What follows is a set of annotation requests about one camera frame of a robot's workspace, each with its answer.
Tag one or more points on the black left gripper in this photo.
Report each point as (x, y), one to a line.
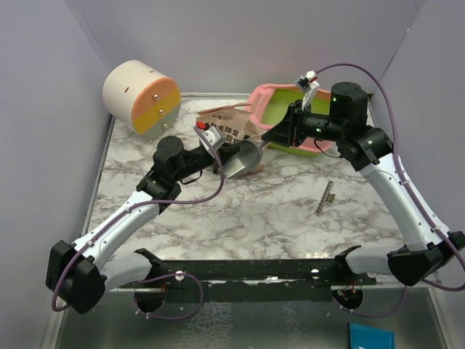
(211, 158)

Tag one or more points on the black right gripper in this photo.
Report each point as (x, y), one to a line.
(288, 131)

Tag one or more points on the metal litter scoop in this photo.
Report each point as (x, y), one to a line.
(246, 161)

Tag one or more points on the cat litter paper bag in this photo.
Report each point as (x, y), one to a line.
(235, 123)

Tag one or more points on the metal ruler bag clip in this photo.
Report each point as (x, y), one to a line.
(327, 197)

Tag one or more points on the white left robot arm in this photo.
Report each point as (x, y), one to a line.
(156, 191)

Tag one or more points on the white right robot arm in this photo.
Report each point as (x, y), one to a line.
(428, 244)

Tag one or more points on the cream round cat scratcher drum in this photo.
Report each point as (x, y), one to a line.
(143, 98)

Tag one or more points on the blue card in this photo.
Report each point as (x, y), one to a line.
(366, 337)

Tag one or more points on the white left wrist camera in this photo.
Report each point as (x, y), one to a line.
(211, 137)

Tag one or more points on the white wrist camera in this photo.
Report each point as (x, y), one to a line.
(211, 137)
(308, 84)

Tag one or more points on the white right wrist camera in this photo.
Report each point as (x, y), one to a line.
(308, 84)

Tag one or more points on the aluminium extrusion frame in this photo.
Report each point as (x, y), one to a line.
(83, 278)

